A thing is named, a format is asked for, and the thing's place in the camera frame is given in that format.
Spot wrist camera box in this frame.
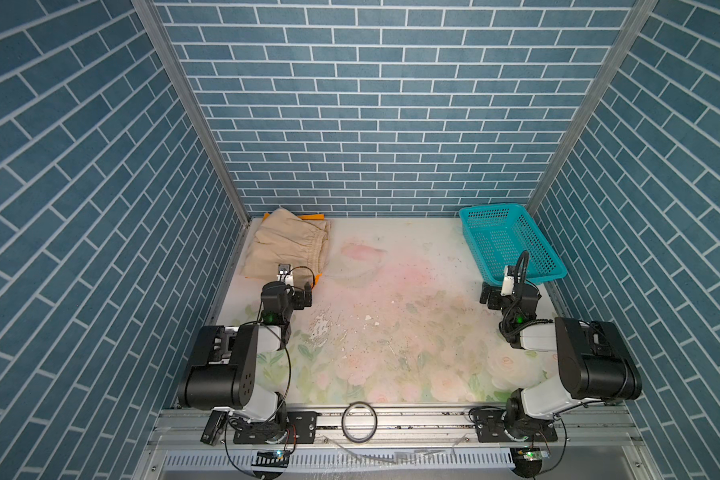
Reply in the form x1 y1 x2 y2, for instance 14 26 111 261
277 263 295 287
500 265 516 297

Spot coiled black cable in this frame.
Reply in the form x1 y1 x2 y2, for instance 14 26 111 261
340 401 379 445

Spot orange shorts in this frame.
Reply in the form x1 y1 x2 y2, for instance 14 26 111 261
260 209 328 285

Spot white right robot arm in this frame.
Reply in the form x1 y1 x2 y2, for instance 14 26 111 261
479 283 643 427

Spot beige shorts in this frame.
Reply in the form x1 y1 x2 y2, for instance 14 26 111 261
241 208 332 284

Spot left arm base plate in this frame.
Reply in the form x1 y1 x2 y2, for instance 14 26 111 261
229 410 318 445

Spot black right arm cable loop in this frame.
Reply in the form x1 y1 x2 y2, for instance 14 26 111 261
511 250 532 289

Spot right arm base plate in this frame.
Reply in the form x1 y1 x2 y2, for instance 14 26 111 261
467 407 558 443

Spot teal plastic basket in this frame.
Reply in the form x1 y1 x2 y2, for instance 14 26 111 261
459 204 568 286

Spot left aluminium corner post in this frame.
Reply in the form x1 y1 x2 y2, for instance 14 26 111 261
132 0 251 228

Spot right aluminium corner post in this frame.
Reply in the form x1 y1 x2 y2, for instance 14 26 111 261
526 0 658 216

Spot aluminium front rail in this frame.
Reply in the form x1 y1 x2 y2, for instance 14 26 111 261
133 404 660 479

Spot aluminium corner post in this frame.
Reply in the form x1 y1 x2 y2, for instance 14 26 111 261
526 0 658 216
132 0 251 228

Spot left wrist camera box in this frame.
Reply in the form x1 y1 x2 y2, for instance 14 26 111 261
277 263 295 287

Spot black device beside left base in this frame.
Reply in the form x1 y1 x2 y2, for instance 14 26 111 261
200 409 228 446

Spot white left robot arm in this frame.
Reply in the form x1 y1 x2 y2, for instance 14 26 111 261
177 281 314 423

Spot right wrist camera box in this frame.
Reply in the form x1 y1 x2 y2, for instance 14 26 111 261
500 265 516 297

